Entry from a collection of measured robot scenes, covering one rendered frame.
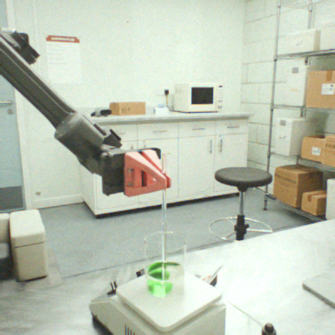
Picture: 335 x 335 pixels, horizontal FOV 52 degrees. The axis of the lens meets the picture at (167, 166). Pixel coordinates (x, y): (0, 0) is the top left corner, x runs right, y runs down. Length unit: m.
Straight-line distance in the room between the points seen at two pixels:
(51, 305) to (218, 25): 3.74
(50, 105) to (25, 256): 0.96
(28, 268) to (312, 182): 2.43
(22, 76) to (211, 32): 3.51
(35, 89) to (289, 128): 2.63
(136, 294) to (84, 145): 0.24
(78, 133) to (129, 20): 3.15
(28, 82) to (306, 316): 0.63
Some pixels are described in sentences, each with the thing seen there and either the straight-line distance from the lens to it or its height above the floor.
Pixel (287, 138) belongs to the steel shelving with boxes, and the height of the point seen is 0.72.
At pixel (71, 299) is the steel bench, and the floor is 0.75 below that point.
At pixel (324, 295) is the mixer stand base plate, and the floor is 0.76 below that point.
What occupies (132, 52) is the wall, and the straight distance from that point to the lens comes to 3.63.
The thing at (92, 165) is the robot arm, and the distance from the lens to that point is 0.60.
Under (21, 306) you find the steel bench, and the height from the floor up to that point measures 0.75.
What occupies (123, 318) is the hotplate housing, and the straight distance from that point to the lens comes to 0.55.
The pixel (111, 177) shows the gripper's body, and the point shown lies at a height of 1.00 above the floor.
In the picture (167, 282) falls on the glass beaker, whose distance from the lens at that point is 0.51.
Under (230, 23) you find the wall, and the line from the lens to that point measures 4.23.
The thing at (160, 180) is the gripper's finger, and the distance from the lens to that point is 0.46.
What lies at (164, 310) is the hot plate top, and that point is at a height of 0.84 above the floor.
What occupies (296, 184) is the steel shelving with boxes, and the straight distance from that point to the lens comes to 3.12.
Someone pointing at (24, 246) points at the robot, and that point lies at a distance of 1.50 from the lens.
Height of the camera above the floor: 1.13
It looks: 13 degrees down
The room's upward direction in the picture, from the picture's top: straight up
